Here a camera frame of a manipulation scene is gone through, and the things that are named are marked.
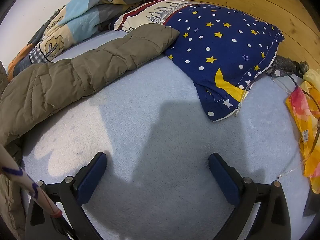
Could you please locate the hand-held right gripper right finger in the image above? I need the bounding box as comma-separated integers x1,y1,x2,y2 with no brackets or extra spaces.
208,152,292,240

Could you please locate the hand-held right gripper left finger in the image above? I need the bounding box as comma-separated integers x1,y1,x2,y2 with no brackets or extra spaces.
25,152,108,240

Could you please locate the olive quilted puffer jacket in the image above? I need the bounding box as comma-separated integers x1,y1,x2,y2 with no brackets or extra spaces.
0,25,180,240

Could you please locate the yellow and pink plastic bag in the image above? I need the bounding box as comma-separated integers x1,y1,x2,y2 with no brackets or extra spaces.
285,69,320,194

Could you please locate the navy star-print pillow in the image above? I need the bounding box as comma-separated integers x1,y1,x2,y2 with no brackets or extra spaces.
114,0,285,122

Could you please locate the dark grey cloth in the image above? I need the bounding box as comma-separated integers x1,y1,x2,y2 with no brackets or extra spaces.
269,55,310,78

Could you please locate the patchwork cartoon blanket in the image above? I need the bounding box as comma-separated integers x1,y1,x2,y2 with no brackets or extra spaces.
7,0,179,80

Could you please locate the white wrapped cable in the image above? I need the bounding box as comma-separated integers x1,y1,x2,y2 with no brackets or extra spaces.
0,142,75,240

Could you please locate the clear wire clothes hanger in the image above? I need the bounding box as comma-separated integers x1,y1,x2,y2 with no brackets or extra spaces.
235,69,320,180

